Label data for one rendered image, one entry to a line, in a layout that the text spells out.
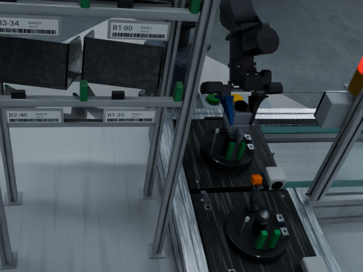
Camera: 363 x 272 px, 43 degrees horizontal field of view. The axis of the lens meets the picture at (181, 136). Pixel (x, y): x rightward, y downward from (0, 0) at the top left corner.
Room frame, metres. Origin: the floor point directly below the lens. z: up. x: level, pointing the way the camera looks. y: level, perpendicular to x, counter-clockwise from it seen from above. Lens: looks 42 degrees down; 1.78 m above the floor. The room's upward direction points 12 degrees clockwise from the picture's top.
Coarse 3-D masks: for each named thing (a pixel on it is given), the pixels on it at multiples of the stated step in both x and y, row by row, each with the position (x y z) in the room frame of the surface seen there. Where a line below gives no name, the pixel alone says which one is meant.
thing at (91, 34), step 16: (96, 48) 0.63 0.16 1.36; (112, 48) 0.64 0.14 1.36; (128, 48) 0.64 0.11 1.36; (144, 48) 0.65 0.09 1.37; (160, 48) 0.65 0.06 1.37; (96, 64) 0.62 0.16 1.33; (112, 64) 0.63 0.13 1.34; (128, 64) 0.63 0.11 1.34; (144, 64) 0.64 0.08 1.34; (160, 64) 0.64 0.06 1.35; (96, 80) 0.61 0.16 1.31; (112, 80) 0.62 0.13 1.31; (128, 80) 0.62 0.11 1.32; (144, 80) 0.63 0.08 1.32
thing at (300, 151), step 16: (272, 128) 1.03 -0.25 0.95; (288, 128) 1.04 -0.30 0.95; (304, 128) 1.06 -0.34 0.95; (320, 128) 1.07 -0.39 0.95; (336, 128) 1.09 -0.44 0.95; (272, 144) 1.00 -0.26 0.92; (288, 144) 1.01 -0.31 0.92; (304, 144) 1.03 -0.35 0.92; (320, 144) 1.04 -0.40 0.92; (288, 160) 0.95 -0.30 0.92; (304, 160) 0.96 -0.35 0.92; (320, 160) 0.97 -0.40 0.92; (288, 176) 0.88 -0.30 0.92; (304, 176) 0.90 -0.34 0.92; (224, 192) 0.75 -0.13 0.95; (304, 192) 0.80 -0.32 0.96; (320, 208) 0.78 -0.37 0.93; (336, 208) 0.80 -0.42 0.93; (352, 208) 0.81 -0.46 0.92; (320, 224) 0.79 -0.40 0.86
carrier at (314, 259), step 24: (240, 192) 0.74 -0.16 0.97; (264, 192) 0.76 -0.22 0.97; (216, 216) 0.66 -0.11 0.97; (240, 216) 0.65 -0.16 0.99; (264, 216) 0.62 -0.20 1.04; (288, 216) 0.70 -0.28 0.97; (216, 240) 0.59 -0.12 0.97; (240, 240) 0.59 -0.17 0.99; (264, 240) 0.58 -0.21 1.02; (288, 240) 0.62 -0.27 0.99; (216, 264) 0.54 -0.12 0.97; (240, 264) 0.55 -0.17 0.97; (264, 264) 0.56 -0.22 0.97; (288, 264) 0.57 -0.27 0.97; (312, 264) 0.57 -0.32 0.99
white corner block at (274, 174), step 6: (270, 168) 0.82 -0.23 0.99; (276, 168) 0.83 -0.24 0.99; (282, 168) 0.83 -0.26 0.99; (264, 174) 0.82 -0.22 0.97; (270, 174) 0.80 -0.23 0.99; (276, 174) 0.81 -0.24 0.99; (282, 174) 0.81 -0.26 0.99; (270, 180) 0.79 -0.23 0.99; (276, 180) 0.79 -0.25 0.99; (282, 180) 0.79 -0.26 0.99; (270, 186) 0.78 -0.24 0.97; (276, 186) 0.79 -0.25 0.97; (282, 186) 0.80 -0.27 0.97
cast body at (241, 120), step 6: (234, 102) 0.89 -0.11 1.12; (240, 102) 0.88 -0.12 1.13; (234, 108) 0.86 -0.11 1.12; (240, 108) 0.86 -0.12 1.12; (246, 108) 0.87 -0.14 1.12; (234, 114) 0.84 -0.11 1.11; (240, 114) 0.85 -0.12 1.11; (246, 114) 0.85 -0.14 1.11; (234, 120) 0.84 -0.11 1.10; (240, 120) 0.85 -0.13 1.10; (246, 120) 0.85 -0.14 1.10; (228, 126) 0.85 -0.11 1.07; (234, 126) 0.84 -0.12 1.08; (240, 126) 0.84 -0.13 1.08; (246, 126) 0.85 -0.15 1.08; (234, 132) 0.84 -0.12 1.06; (240, 132) 0.83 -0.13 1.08; (246, 132) 0.85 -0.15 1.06; (240, 138) 0.82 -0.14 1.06
